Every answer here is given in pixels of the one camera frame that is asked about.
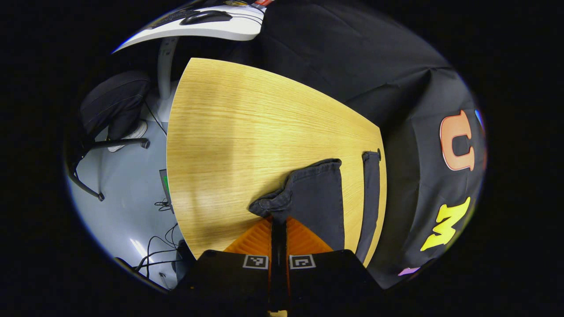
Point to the dark box green light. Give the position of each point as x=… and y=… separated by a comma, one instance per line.
x=166, y=189

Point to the black jeans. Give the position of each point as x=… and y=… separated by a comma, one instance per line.
x=317, y=198

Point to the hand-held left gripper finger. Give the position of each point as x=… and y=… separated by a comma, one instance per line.
x=275, y=264
x=283, y=264

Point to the black backdrop cloth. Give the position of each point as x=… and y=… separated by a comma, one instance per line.
x=396, y=88

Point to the white desk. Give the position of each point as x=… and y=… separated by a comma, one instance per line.
x=229, y=31

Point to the black office chair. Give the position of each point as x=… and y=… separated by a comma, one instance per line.
x=114, y=101

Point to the black keyboard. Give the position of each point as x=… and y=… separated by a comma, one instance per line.
x=172, y=18

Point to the white shoe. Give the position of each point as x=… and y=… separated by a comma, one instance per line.
x=130, y=136

